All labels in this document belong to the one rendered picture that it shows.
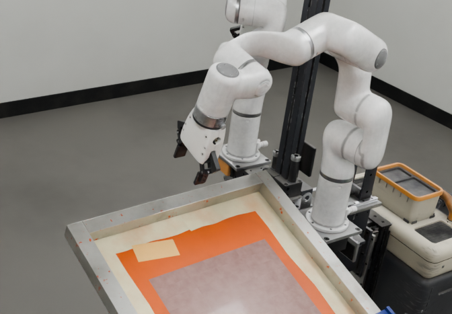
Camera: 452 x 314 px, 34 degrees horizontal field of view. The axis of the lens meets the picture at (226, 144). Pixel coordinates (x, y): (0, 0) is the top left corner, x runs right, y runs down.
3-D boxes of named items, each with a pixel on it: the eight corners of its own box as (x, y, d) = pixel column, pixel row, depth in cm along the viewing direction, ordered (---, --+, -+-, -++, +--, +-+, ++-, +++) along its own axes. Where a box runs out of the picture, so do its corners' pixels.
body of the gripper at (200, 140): (236, 126, 163) (220, 163, 169) (211, 97, 168) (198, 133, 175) (208, 132, 158) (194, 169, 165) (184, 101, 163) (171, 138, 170)
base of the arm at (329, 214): (335, 204, 223) (346, 159, 216) (364, 225, 214) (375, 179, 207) (296, 214, 215) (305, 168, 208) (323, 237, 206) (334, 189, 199)
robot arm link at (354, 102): (354, 13, 193) (413, 35, 181) (333, 138, 211) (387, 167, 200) (317, 23, 184) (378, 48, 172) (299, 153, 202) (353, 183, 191)
